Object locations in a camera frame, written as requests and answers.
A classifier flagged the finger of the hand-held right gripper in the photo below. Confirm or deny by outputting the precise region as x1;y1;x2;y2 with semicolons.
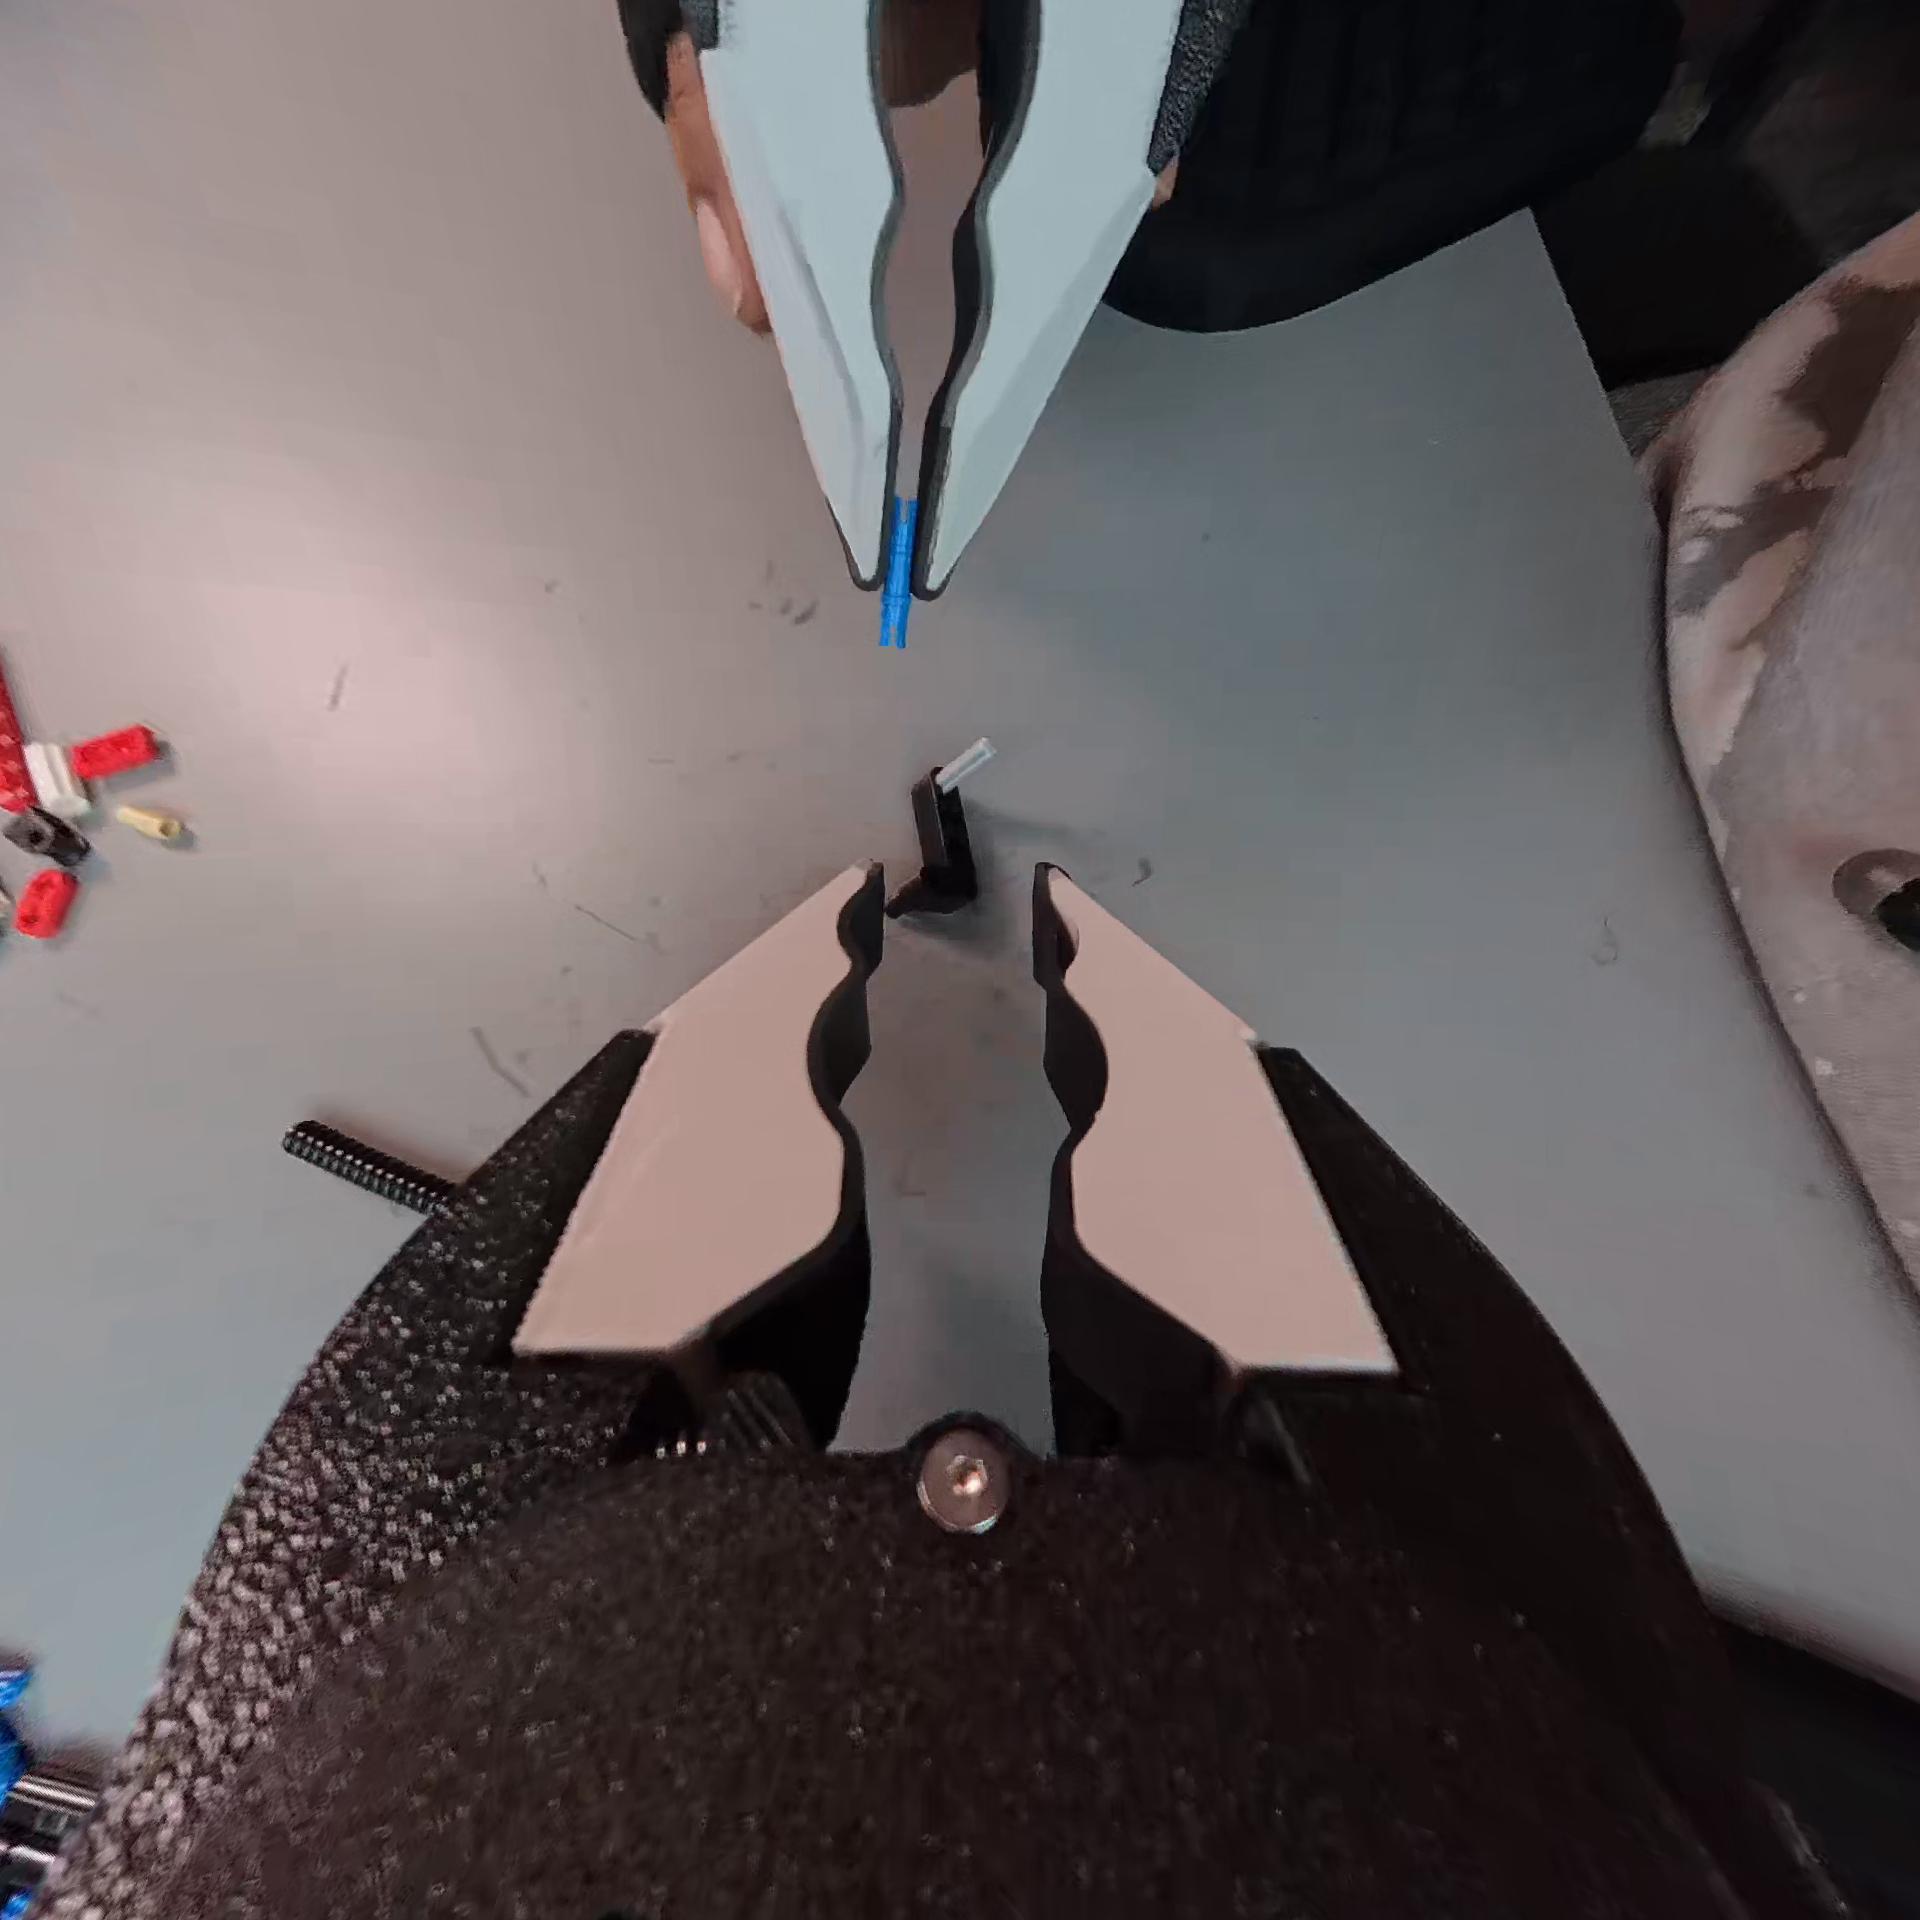
678;0;913;593
913;0;1187;599

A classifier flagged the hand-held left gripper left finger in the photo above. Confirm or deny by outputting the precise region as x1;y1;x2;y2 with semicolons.
513;863;888;1449

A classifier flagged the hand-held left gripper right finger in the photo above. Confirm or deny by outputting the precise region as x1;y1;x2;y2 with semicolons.
1032;863;1401;1455

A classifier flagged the black angled toy connector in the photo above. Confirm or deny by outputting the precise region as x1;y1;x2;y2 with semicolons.
884;769;980;922

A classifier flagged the grey desk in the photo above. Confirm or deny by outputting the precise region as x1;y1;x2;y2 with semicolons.
0;0;1920;1759

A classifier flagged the person's right hand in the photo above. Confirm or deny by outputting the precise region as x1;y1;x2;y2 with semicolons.
660;30;777;337

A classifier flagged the blue and metal toy part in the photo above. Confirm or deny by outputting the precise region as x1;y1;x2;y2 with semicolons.
0;1650;99;1899

